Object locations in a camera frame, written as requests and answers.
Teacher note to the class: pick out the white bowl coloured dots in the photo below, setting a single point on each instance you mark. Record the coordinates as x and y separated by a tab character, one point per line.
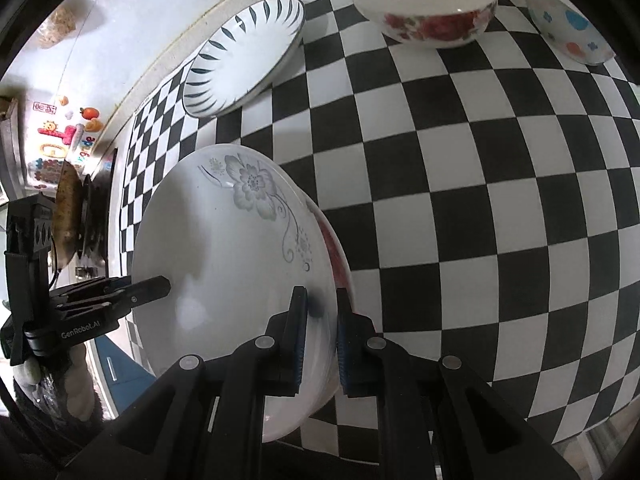
560	15

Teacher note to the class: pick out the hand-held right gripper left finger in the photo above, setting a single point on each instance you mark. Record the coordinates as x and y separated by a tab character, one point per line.
299	342

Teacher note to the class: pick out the black white checkered mat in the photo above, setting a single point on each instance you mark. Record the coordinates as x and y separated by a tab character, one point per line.
450	185

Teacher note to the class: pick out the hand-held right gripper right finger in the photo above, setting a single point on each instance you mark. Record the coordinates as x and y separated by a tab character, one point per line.
342	347

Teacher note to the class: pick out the person's left forearm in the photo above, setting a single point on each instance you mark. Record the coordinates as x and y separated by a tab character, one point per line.
30	445

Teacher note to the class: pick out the white plate grey flower print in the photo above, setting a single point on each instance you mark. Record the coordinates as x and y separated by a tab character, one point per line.
220	245

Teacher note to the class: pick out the metal wok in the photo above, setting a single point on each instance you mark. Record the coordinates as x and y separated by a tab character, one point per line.
67	210

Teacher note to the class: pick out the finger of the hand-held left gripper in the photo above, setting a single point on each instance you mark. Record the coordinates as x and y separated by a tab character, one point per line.
90	287
150	289

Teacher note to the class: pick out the white plate black leaf stripes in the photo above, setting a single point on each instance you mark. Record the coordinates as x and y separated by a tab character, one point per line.
245	55

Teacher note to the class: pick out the plastic bag of beige snacks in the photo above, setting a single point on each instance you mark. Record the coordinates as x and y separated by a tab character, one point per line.
57	27

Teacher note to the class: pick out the white plate red flower print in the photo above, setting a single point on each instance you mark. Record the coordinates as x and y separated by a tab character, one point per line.
336	255

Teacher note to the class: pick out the colourful wall stickers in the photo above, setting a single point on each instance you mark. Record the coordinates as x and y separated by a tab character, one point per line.
55	135

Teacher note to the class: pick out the person's left hand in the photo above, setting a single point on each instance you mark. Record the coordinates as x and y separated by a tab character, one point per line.
75	390

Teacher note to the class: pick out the blue cabinet door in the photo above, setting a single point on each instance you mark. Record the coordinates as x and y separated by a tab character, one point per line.
120	370

